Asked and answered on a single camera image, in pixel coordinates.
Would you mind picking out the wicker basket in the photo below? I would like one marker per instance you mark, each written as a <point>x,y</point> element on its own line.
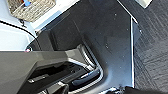
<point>31,11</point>

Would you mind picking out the grey robot torso limb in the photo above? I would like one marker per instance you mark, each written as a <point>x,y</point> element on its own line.
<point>33,61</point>

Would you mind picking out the blue item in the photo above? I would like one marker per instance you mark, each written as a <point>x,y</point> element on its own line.
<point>26,2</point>

